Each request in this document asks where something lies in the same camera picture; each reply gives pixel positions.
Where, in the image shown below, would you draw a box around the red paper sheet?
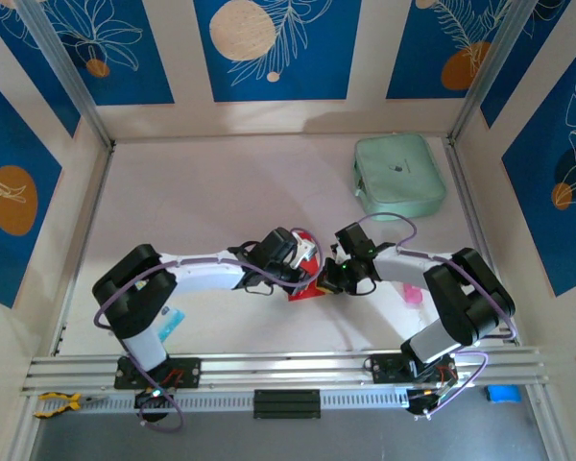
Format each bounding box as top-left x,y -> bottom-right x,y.
287,230 -> 330,303

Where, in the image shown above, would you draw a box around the mint green zip pouch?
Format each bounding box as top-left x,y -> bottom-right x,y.
352,133 -> 448,222

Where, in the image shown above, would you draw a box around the black ribbed block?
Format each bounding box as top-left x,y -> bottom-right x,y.
252,389 -> 322,421

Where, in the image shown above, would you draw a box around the blue wet wipes packet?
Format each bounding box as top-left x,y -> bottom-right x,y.
158,306 -> 187,343

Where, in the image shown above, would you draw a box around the black controller board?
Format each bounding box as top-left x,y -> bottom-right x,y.
133,387 -> 175,410
405,387 -> 445,418

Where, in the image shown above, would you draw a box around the blue block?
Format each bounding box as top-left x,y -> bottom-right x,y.
484,383 -> 523,405

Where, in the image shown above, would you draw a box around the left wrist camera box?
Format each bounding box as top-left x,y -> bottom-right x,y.
290,230 -> 318,266

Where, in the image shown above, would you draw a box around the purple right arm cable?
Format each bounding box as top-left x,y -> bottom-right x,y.
359,211 -> 518,422

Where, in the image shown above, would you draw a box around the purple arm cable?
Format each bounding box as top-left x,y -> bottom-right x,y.
93,225 -> 325,432
359,211 -> 518,422

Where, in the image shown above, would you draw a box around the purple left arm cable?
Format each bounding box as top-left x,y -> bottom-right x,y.
93,225 -> 325,432

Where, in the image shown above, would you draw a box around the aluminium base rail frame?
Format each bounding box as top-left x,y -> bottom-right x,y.
21,345 -> 551,400

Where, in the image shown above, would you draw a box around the aluminium side rail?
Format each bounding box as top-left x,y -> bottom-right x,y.
51,143 -> 117,357
444,137 -> 518,346

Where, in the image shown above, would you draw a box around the grey slotted cable duct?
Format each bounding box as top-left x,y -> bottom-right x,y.
33,386 -> 414,418

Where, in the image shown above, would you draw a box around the aluminium corner post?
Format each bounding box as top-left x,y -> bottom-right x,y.
448,0 -> 539,143
16,0 -> 116,148

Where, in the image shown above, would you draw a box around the yellow handled pliers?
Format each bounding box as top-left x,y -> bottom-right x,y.
32,391 -> 109,419

